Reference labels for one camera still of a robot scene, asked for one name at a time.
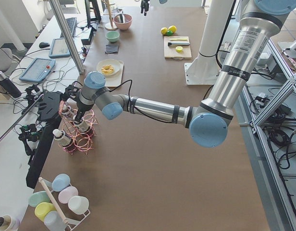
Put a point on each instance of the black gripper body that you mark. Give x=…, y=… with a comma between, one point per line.
x=80, y=110

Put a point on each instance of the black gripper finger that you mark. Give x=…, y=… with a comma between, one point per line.
x=144, y=7

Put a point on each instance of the tea bottle red liquid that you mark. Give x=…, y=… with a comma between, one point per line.
x=84, y=127

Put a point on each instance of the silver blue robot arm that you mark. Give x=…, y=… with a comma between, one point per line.
x=166, y=69

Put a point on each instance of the tea bottle in rack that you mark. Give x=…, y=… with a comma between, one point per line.
x=65, y=140
x=66, y=111

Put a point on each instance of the tea bottle in rack front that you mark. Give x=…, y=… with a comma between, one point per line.
x=65, y=140

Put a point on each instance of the white serving tray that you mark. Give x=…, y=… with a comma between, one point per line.
x=114, y=79

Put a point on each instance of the pink bowl with ice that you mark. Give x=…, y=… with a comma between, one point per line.
x=126, y=25

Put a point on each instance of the black plate device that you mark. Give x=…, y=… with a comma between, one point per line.
x=48, y=108

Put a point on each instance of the whole yellow lemon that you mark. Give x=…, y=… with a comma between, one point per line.
x=172, y=28

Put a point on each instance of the green lime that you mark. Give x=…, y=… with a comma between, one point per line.
x=169, y=33

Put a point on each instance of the black long box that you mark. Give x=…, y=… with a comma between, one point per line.
x=37, y=162

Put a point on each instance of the wooden mug tree stand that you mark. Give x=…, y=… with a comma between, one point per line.
x=110, y=26

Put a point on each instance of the mint green bowl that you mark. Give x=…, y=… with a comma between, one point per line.
x=112, y=36

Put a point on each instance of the black knife on board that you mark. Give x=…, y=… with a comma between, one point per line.
x=178, y=43

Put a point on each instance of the white round plate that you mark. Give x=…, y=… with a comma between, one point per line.
x=112, y=62

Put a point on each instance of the halved lemon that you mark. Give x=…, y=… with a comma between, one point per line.
x=179, y=48

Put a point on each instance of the dark grey folded cloth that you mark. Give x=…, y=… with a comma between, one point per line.
x=111, y=48

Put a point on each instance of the wooden cutting board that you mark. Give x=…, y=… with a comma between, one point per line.
x=171, y=53

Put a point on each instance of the blue teach pendant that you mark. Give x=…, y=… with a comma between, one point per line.
x=38, y=70
x=59, y=49

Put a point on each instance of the black computer mouse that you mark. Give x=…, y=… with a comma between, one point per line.
x=44, y=45

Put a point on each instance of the black keyboard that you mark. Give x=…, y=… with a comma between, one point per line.
x=71, y=22

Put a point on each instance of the blue plastic cup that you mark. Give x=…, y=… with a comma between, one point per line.
x=61, y=182

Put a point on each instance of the black water bottle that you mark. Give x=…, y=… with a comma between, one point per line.
x=9, y=86

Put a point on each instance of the pink plastic cup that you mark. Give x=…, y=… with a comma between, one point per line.
x=66, y=194

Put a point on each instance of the white plastic cup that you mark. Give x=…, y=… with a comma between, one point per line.
x=78, y=204

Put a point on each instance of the green plastic cup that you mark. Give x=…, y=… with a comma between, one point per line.
x=37, y=198

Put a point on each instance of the yellow plastic cup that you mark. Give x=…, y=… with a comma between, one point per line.
x=42, y=209

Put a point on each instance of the grey plastic cup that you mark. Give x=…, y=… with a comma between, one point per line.
x=54, y=222

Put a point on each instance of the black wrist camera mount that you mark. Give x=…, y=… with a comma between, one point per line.
x=71, y=92

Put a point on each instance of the copper wire bottle rack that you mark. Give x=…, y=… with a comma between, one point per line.
x=83, y=142

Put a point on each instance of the green handled reacher grabber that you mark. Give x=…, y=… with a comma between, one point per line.
x=8, y=118

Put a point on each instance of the glazed ring donut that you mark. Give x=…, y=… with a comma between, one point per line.
x=107, y=69

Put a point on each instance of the aluminium frame post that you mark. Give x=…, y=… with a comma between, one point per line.
x=57, y=10

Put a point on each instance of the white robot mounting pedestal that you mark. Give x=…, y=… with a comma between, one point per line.
x=204, y=69

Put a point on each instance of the white wire cup rack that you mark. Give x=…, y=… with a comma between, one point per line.
x=73, y=221

